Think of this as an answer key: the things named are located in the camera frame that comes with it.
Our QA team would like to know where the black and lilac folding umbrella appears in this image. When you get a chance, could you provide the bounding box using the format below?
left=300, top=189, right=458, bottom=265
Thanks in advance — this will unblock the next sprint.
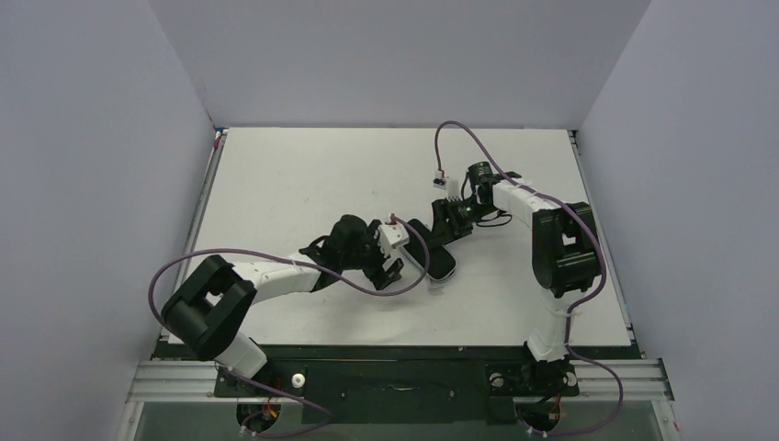
left=402, top=219, right=457, bottom=284

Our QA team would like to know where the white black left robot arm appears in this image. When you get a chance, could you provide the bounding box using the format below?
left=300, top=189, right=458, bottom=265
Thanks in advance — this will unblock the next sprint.
left=158, top=215, right=410, bottom=378

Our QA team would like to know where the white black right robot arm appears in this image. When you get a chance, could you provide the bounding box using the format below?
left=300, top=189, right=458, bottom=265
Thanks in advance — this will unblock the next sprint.
left=424, top=167, right=603, bottom=362

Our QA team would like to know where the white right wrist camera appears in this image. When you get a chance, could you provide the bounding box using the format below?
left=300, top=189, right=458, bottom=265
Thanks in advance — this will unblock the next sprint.
left=432, top=170, right=464, bottom=201

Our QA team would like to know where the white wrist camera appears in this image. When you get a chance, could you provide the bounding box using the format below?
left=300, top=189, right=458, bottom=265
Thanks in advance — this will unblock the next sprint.
left=377, top=222, right=410, bottom=253
left=432, top=170, right=464, bottom=201

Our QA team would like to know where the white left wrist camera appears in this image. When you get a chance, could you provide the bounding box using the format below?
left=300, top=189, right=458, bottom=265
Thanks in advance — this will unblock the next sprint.
left=377, top=222, right=410, bottom=253

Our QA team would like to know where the aluminium front frame rail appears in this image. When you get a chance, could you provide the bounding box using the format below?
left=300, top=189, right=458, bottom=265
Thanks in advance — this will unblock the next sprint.
left=126, top=359, right=673, bottom=403

